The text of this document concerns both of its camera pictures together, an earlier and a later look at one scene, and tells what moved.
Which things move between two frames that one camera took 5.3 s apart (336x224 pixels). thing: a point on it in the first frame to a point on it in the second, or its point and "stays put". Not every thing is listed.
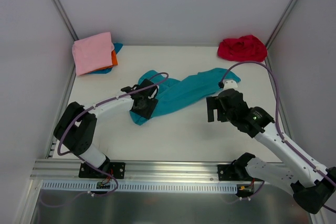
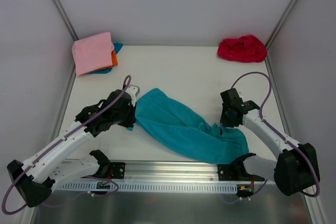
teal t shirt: (173, 94) to (156, 112)
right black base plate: (229, 172) stays put
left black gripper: (148, 106) to (130, 116)
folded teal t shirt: (117, 46) stays put
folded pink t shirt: (93, 53) stays put
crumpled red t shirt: (248, 48) stays put
